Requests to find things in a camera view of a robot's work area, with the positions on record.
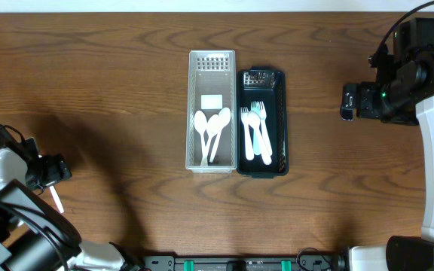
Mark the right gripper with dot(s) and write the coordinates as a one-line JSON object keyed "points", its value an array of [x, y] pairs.
{"points": [[371, 92]]}

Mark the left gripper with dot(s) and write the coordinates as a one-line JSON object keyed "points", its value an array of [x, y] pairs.
{"points": [[55, 170]]}

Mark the white plastic spoon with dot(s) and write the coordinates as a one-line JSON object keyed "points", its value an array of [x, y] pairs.
{"points": [[212, 126], [224, 119], [264, 153], [56, 199]]}

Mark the white plastic fork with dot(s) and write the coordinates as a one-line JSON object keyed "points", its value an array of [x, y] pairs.
{"points": [[247, 139], [263, 116]]}

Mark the pale blue plastic fork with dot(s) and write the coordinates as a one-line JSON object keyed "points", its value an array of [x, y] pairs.
{"points": [[255, 110]]}

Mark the white plastic spoon angled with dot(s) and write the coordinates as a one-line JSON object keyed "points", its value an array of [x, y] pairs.
{"points": [[200, 125]]}

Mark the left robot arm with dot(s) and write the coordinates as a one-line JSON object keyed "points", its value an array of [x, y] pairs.
{"points": [[34, 235]]}

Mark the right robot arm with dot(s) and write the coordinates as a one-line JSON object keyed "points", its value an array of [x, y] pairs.
{"points": [[402, 93]]}

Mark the black plastic mesh basket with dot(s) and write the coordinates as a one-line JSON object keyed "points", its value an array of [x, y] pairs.
{"points": [[267, 85]]}

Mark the clear plastic mesh basket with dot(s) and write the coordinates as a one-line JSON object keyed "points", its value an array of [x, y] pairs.
{"points": [[212, 72]]}

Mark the white label in basket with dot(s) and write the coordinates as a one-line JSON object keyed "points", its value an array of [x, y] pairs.
{"points": [[211, 101]]}

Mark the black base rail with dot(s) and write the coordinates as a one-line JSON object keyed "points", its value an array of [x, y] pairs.
{"points": [[304, 261]]}

